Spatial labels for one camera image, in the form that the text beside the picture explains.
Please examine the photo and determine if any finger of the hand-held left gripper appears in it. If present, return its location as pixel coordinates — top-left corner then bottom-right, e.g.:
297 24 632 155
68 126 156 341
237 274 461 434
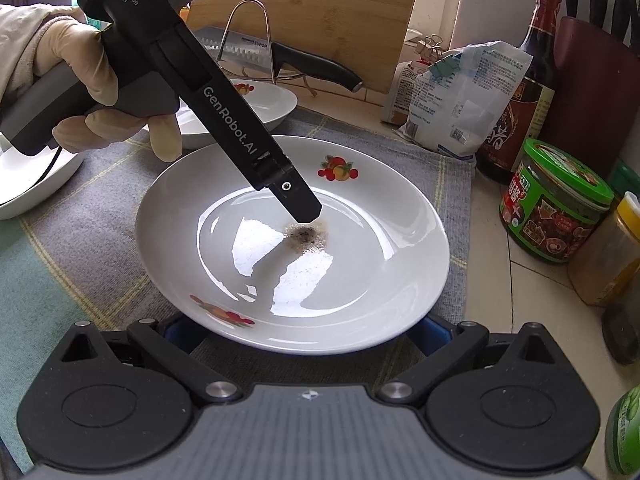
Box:
257 170 322 223

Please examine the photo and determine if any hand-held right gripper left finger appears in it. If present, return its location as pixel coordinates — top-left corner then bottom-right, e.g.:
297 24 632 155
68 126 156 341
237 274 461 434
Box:
60 312 243 408

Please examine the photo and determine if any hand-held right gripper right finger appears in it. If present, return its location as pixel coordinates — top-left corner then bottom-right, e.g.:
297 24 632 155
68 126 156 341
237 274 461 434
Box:
377 316 566 407

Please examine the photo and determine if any stained white fruit print plate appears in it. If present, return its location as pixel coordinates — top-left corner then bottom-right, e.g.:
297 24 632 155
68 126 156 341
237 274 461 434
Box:
135 135 451 357

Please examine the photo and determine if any white ceramic bowl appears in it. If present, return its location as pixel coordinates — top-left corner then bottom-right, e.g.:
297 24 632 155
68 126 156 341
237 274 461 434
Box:
0 147 87 221

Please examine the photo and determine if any person's left hand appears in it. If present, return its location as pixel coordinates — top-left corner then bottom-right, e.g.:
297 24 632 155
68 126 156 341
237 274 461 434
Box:
30 22 183 163

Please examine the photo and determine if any grey plaid cloth mat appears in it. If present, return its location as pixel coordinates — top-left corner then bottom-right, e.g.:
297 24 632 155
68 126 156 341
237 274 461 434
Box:
0 107 473 471

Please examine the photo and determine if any white bag with red print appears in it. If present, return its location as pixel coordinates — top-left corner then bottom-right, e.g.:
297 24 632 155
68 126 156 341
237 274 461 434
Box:
382 60 431 127

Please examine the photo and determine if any green lid sauce jar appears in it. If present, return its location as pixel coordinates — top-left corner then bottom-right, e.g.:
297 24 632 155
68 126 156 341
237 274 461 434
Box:
499 138 616 265

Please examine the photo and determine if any bamboo cutting board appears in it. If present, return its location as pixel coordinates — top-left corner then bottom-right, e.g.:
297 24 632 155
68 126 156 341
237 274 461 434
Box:
185 0 426 95

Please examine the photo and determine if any white plastic bag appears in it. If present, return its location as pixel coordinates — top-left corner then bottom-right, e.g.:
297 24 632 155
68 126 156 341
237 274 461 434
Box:
395 44 532 162

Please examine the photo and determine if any yellow lid jar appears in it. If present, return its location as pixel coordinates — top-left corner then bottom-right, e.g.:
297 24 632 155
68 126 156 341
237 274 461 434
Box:
567 191 640 307

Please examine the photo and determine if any teal binder clip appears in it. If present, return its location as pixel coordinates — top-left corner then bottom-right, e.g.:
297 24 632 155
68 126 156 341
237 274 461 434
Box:
429 52 467 82

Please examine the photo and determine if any green label bottle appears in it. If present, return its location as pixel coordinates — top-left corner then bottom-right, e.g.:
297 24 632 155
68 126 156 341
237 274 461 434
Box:
605 385 640 476

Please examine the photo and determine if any dark soy sauce bottle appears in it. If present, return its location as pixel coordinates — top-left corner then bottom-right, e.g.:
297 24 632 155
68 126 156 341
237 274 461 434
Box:
475 0 563 185

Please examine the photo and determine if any green cap container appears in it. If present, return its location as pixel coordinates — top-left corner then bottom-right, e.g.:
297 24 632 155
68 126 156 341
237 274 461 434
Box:
607 159 640 197

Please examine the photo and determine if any dark red knife block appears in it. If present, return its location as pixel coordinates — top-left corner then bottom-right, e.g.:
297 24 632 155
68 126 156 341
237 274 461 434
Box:
542 16 640 181

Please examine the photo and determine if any metal wire rack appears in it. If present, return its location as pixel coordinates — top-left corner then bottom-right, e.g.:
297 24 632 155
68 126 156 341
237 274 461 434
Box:
220 0 321 98

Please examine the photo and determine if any black handled cleaver knife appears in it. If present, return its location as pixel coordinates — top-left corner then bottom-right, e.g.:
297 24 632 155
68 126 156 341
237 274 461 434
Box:
192 27 364 93

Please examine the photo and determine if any black cable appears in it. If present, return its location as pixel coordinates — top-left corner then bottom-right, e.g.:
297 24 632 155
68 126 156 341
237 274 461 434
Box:
0 146 63 207

